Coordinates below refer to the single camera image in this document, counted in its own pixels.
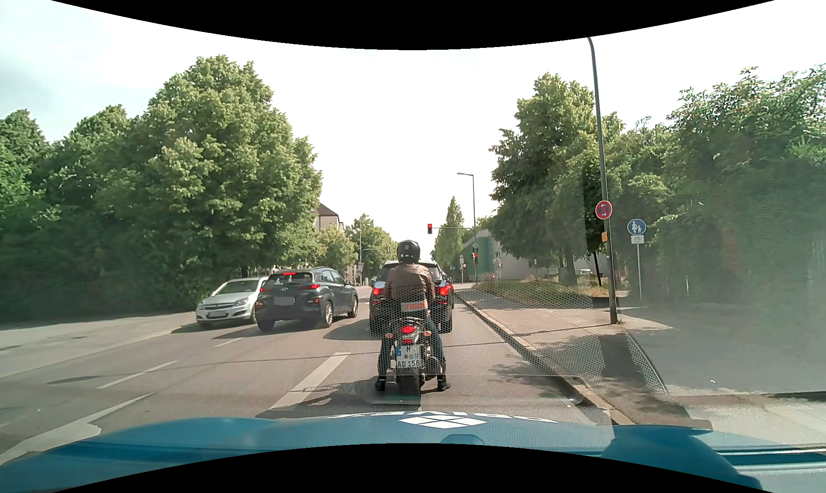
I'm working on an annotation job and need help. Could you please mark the poplar tree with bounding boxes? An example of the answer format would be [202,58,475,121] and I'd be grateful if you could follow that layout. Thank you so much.
[432,196,467,271]

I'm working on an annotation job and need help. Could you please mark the trees beyond junction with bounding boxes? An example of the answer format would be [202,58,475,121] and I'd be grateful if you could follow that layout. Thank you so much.
[313,214,399,280]

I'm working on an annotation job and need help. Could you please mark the person on motorcycle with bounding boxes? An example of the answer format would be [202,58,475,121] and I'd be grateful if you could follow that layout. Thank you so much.
[375,240,452,397]

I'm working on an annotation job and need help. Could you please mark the green building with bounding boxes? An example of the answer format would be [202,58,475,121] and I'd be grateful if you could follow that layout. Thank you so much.
[459,229,558,283]

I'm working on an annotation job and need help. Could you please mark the pale building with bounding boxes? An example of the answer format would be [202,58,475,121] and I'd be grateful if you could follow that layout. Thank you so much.
[315,203,345,234]

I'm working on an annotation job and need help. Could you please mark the dark grey car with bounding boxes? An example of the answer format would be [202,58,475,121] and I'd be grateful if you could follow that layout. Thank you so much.
[254,267,359,332]

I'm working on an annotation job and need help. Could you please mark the grass verge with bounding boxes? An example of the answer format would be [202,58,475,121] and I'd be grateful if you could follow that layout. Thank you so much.
[478,277,609,310]

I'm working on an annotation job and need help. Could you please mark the road markings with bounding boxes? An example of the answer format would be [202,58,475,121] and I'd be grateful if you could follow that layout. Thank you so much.
[0,329,352,473]

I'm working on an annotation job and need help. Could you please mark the paved pavement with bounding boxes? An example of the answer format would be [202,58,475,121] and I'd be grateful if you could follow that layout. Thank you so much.
[454,282,826,446]

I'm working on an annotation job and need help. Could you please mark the silver car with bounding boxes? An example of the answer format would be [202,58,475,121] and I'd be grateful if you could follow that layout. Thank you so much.
[195,277,268,328]

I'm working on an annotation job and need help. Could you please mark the blue round road sign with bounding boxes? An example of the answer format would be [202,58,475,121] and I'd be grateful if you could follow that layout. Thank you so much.
[626,218,648,302]

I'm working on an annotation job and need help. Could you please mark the grey asphalt road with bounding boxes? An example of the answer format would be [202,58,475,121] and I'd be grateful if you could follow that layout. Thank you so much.
[0,284,616,473]

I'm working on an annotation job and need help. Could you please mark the car's own bonnet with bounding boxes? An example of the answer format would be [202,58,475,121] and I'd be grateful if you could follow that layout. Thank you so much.
[0,411,826,493]

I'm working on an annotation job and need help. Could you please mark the group of trees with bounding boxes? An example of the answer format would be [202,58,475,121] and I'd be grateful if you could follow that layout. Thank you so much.
[488,63,826,309]

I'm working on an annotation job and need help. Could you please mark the row of trees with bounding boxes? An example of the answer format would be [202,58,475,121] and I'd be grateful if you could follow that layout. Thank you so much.
[0,55,325,324]

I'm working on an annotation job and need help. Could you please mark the tall lamp post with sign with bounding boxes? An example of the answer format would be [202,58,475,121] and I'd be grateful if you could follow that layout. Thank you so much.
[586,37,620,325]

